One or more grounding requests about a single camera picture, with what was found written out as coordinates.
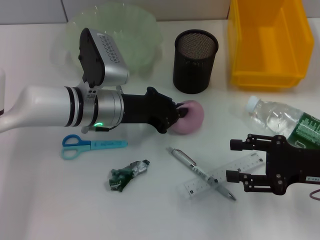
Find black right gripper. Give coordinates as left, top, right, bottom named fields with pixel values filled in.
left=225, top=133, right=320, bottom=196

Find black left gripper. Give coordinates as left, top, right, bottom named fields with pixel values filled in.
left=121, top=86, right=190, bottom=135

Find green silver plastic wrapper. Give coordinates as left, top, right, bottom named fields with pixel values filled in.
left=107, top=159, right=151, bottom=194

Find transparent plastic ruler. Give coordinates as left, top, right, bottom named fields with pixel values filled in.
left=176, top=152, right=268, bottom=200

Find silver ballpoint pen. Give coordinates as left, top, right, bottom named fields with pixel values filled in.
left=166, top=146, right=237, bottom=202

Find black mesh pen holder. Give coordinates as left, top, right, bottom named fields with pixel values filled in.
left=172, top=29, right=220, bottom=95

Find clear water bottle green label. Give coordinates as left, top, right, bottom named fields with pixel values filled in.
left=244, top=95, right=320, bottom=148

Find blue scissors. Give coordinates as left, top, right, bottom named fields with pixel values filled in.
left=60, top=134, right=129, bottom=161

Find green translucent fruit bowl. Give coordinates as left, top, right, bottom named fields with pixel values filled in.
left=63, top=2, right=164, bottom=76

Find yellow plastic bin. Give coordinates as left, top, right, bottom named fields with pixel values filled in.
left=226, top=0, right=316, bottom=92

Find left arm connector cable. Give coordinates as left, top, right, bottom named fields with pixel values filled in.
left=81, top=84, right=124, bottom=134

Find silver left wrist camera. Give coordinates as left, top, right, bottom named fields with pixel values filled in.
left=78, top=27, right=131, bottom=89

